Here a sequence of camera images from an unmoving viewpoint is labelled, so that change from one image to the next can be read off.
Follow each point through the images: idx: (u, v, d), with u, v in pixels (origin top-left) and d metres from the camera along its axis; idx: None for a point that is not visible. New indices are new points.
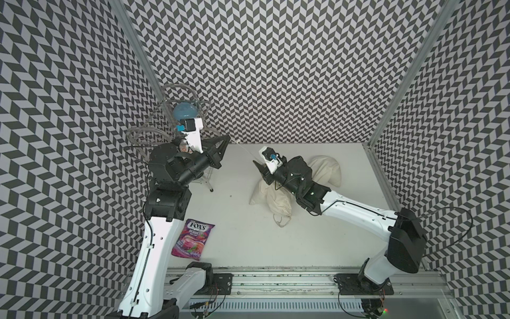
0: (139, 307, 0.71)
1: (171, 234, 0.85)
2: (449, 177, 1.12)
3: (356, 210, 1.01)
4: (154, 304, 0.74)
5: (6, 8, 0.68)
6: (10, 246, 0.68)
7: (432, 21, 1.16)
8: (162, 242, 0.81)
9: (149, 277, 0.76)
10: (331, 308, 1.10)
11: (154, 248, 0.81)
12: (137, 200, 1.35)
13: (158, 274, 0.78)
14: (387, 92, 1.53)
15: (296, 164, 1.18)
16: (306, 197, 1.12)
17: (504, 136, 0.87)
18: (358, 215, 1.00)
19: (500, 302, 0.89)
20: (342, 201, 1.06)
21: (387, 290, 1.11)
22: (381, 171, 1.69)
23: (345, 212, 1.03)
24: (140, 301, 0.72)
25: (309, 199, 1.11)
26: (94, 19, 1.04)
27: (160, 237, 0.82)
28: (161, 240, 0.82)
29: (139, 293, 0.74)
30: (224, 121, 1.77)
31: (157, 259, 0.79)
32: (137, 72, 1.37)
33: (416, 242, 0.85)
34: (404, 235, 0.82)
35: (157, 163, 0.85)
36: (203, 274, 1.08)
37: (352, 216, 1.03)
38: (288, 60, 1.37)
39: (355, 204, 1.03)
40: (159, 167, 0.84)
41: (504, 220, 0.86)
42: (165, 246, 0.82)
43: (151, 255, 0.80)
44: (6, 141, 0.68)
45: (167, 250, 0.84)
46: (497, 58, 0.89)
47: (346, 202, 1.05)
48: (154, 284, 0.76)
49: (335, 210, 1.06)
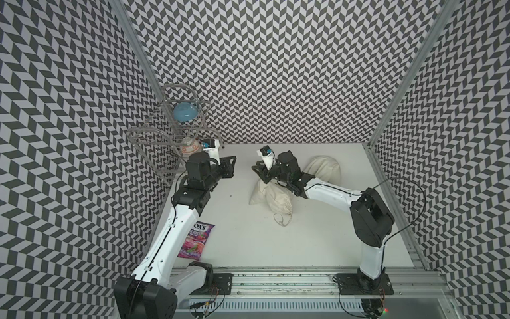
0: (152, 274, 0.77)
1: (190, 220, 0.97)
2: (449, 178, 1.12)
3: (332, 190, 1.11)
4: (165, 275, 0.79)
5: (6, 8, 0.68)
6: (10, 246, 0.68)
7: (432, 21, 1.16)
8: (182, 224, 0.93)
9: (165, 250, 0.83)
10: (331, 308, 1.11)
11: (174, 227, 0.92)
12: (138, 200, 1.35)
13: (172, 250, 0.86)
14: (387, 92, 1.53)
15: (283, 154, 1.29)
16: (293, 182, 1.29)
17: (504, 136, 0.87)
18: (331, 194, 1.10)
19: (500, 302, 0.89)
20: (320, 184, 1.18)
21: (388, 290, 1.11)
22: (382, 171, 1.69)
23: (321, 193, 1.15)
24: (153, 268, 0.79)
25: (297, 184, 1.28)
26: (94, 19, 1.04)
27: (179, 220, 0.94)
28: (181, 222, 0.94)
29: (154, 262, 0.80)
30: (224, 121, 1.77)
31: (174, 236, 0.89)
32: (137, 72, 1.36)
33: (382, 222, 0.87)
34: (362, 207, 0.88)
35: (192, 162, 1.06)
36: (204, 274, 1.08)
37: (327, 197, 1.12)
38: (288, 60, 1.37)
39: (331, 186, 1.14)
40: (194, 165, 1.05)
41: (503, 220, 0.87)
42: (182, 230, 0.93)
43: (170, 232, 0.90)
44: (6, 141, 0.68)
45: (184, 232, 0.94)
46: (497, 58, 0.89)
47: (323, 185, 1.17)
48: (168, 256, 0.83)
49: (312, 190, 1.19)
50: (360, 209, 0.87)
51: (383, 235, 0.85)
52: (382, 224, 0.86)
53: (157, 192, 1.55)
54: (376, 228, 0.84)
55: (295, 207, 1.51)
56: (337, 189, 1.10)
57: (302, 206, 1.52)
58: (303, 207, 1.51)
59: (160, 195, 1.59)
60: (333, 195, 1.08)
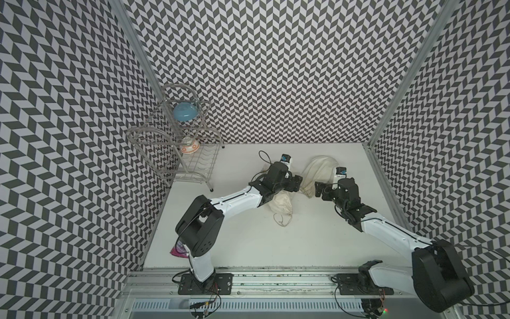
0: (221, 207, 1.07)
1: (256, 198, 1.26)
2: (449, 178, 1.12)
3: (392, 229, 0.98)
4: None
5: (6, 8, 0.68)
6: (10, 246, 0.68)
7: (432, 20, 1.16)
8: (252, 196, 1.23)
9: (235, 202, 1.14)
10: (331, 308, 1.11)
11: (246, 195, 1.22)
12: (138, 200, 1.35)
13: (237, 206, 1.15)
14: (387, 92, 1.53)
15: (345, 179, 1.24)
16: (350, 211, 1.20)
17: (504, 136, 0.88)
18: (389, 234, 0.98)
19: (500, 303, 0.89)
20: (381, 219, 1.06)
21: (387, 290, 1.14)
22: (382, 171, 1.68)
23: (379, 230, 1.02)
24: (223, 205, 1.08)
25: (353, 213, 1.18)
26: (94, 19, 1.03)
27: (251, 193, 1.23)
28: (251, 195, 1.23)
29: (226, 202, 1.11)
30: (224, 121, 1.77)
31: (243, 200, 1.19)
32: (137, 72, 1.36)
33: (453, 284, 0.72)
34: (428, 256, 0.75)
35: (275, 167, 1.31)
36: (208, 272, 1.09)
37: (385, 236, 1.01)
38: (288, 60, 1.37)
39: (394, 225, 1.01)
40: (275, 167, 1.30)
41: (504, 220, 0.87)
42: (250, 201, 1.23)
43: (242, 195, 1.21)
44: (6, 141, 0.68)
45: (249, 204, 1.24)
46: (497, 58, 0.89)
47: (384, 222, 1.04)
48: (233, 207, 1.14)
49: (370, 224, 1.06)
50: (424, 258, 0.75)
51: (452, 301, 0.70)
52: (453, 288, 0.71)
53: (157, 191, 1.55)
54: (443, 288, 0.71)
55: (295, 207, 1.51)
56: (399, 230, 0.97)
57: (300, 206, 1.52)
58: (303, 207, 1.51)
59: (160, 195, 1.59)
60: (393, 235, 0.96)
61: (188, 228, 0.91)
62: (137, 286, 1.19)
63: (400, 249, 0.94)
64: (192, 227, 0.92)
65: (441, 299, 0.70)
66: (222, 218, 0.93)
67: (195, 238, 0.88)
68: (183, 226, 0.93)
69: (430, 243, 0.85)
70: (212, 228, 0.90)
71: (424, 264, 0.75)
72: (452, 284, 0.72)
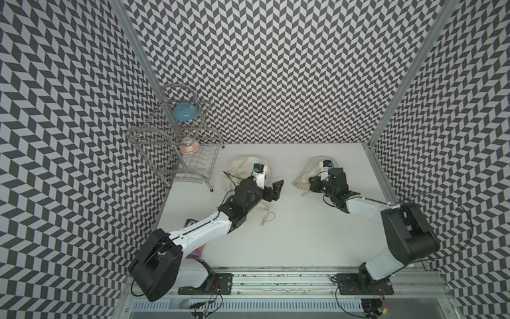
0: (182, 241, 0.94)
1: (222, 226, 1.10)
2: (449, 178, 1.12)
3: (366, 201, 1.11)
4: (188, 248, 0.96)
5: (6, 8, 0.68)
6: (10, 246, 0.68)
7: (432, 21, 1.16)
8: (216, 226, 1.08)
9: (197, 234, 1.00)
10: (331, 308, 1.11)
11: (211, 224, 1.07)
12: (138, 200, 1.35)
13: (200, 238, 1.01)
14: (387, 92, 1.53)
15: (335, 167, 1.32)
16: (339, 196, 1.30)
17: (504, 136, 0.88)
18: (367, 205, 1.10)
19: (500, 302, 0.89)
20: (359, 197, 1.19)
21: (387, 290, 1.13)
22: (382, 171, 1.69)
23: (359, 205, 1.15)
24: (184, 239, 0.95)
25: (339, 199, 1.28)
26: (94, 19, 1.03)
27: (220, 222, 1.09)
28: (216, 224, 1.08)
29: (187, 236, 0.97)
30: (224, 121, 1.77)
31: (206, 230, 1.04)
32: (137, 72, 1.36)
33: (419, 239, 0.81)
34: (394, 214, 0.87)
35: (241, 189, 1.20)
36: (205, 276, 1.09)
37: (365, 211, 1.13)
38: (288, 60, 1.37)
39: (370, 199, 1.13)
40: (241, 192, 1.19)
41: (504, 220, 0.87)
42: (218, 230, 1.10)
43: (206, 224, 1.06)
44: (6, 141, 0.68)
45: (214, 234, 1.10)
46: (497, 58, 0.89)
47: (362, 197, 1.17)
48: (198, 238, 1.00)
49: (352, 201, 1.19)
50: (392, 216, 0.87)
51: (418, 254, 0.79)
52: (420, 242, 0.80)
53: (157, 191, 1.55)
54: (409, 242, 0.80)
55: (294, 207, 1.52)
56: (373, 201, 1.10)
57: (300, 207, 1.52)
58: (303, 207, 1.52)
59: (160, 195, 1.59)
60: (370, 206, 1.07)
61: (144, 266, 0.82)
62: (137, 286, 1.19)
63: (375, 216, 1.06)
64: (148, 266, 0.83)
65: (408, 251, 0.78)
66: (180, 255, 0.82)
67: (150, 279, 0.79)
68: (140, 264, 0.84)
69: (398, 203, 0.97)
70: (168, 270, 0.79)
71: (390, 221, 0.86)
72: (418, 241, 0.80)
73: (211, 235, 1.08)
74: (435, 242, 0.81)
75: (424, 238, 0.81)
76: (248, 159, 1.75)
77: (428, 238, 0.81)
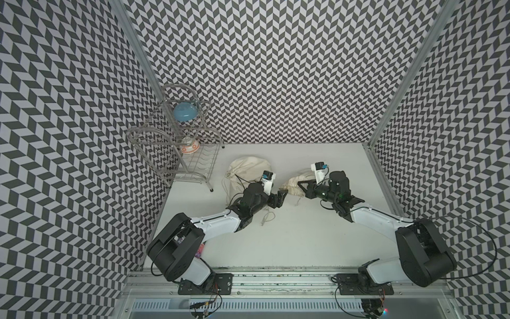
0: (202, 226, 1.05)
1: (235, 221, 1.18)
2: (449, 178, 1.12)
3: (376, 215, 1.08)
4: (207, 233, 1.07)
5: (6, 8, 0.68)
6: (10, 246, 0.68)
7: (432, 21, 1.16)
8: (230, 219, 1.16)
9: (214, 223, 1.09)
10: (331, 308, 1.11)
11: (225, 216, 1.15)
12: (138, 200, 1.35)
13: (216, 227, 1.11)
14: (387, 92, 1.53)
15: (338, 173, 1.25)
16: (340, 202, 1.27)
17: (504, 136, 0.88)
18: (376, 218, 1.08)
19: (501, 303, 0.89)
20: (367, 207, 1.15)
21: (387, 290, 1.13)
22: (382, 172, 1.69)
23: (367, 216, 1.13)
24: (204, 224, 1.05)
25: (342, 204, 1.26)
26: (94, 19, 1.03)
27: (232, 218, 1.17)
28: (229, 217, 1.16)
29: (206, 222, 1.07)
30: (224, 121, 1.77)
31: (222, 221, 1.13)
32: (137, 72, 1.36)
33: (436, 259, 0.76)
34: (410, 234, 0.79)
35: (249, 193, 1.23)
36: (206, 274, 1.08)
37: (372, 223, 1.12)
38: (288, 60, 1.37)
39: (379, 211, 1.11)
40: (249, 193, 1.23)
41: (503, 220, 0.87)
42: (230, 224, 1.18)
43: (220, 216, 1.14)
44: (6, 141, 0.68)
45: (228, 226, 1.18)
46: (497, 58, 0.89)
47: (371, 209, 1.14)
48: (214, 228, 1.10)
49: (358, 211, 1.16)
50: (408, 237, 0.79)
51: (435, 276, 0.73)
52: (436, 263, 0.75)
53: (157, 191, 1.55)
54: (427, 264, 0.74)
55: (295, 207, 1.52)
56: (382, 214, 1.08)
57: (297, 206, 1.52)
58: (303, 207, 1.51)
59: (160, 195, 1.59)
60: (380, 220, 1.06)
61: (163, 248, 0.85)
62: (137, 286, 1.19)
63: (384, 231, 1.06)
64: (168, 248, 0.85)
65: (425, 274, 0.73)
66: (202, 238, 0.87)
67: (169, 260, 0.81)
68: (158, 246, 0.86)
69: (413, 221, 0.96)
70: (188, 250, 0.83)
71: (406, 242, 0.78)
72: (435, 260, 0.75)
73: (225, 229, 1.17)
74: (451, 260, 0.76)
75: (441, 257, 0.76)
76: (248, 159, 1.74)
77: (445, 257, 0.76)
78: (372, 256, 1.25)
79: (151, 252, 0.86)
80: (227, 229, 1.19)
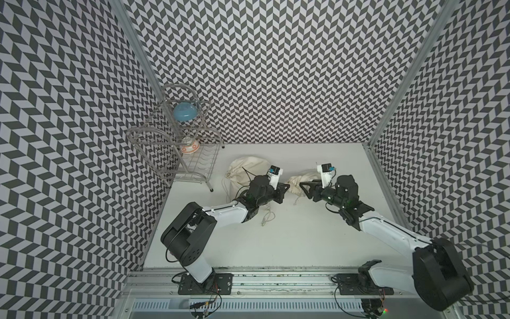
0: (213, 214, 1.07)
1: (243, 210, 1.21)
2: (449, 178, 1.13)
3: (390, 228, 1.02)
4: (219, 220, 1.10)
5: (6, 8, 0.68)
6: (10, 246, 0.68)
7: (432, 21, 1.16)
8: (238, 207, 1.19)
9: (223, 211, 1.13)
10: (330, 308, 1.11)
11: (233, 206, 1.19)
12: (138, 200, 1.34)
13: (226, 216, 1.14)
14: (387, 92, 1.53)
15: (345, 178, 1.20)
16: (349, 211, 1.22)
17: (504, 136, 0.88)
18: (390, 233, 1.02)
19: (500, 302, 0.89)
20: (379, 218, 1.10)
21: (387, 290, 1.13)
22: (382, 171, 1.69)
23: (379, 229, 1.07)
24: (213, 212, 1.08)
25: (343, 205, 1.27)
26: (94, 19, 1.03)
27: (240, 207, 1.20)
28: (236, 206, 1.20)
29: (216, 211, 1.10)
30: (224, 121, 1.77)
31: (230, 210, 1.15)
32: (137, 72, 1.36)
33: (453, 282, 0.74)
34: (429, 256, 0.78)
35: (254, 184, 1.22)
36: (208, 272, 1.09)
37: (384, 236, 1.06)
38: (288, 60, 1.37)
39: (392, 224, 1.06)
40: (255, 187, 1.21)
41: (504, 220, 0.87)
42: (239, 213, 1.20)
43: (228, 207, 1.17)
44: (6, 141, 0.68)
45: (237, 216, 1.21)
46: (497, 58, 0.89)
47: (383, 220, 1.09)
48: (224, 216, 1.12)
49: (369, 223, 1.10)
50: (427, 260, 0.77)
51: (453, 300, 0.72)
52: (454, 286, 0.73)
53: (157, 191, 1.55)
54: (447, 288, 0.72)
55: (295, 207, 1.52)
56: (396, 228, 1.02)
57: (297, 207, 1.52)
58: (303, 208, 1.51)
59: (160, 195, 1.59)
60: (394, 234, 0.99)
61: (176, 234, 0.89)
62: (137, 286, 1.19)
63: (396, 246, 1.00)
64: (182, 235, 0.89)
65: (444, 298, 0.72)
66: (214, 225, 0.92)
67: (183, 246, 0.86)
68: (172, 232, 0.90)
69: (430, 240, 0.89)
70: (202, 236, 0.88)
71: (425, 264, 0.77)
72: (453, 284, 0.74)
73: (234, 219, 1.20)
74: (468, 284, 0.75)
75: (458, 281, 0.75)
76: (248, 159, 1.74)
77: (461, 280, 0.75)
78: (372, 256, 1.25)
79: (165, 239, 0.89)
80: (236, 218, 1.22)
